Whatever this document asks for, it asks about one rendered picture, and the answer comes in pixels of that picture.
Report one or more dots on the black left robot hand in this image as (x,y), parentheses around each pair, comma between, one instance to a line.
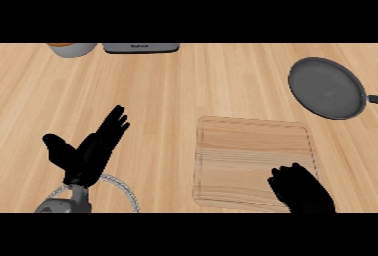
(93,150)

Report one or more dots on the dark grey frying pan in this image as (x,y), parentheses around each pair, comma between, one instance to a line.
(326,88)

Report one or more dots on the grey flat appliance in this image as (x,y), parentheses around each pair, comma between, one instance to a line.
(140,48)

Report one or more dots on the wooden cutting board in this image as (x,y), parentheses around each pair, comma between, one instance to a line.
(252,163)

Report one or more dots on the white pot with orange contents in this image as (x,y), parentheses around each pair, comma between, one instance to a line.
(71,49)

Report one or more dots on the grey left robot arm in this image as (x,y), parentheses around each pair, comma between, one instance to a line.
(66,200)

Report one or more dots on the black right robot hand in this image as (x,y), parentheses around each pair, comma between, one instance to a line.
(301,190)

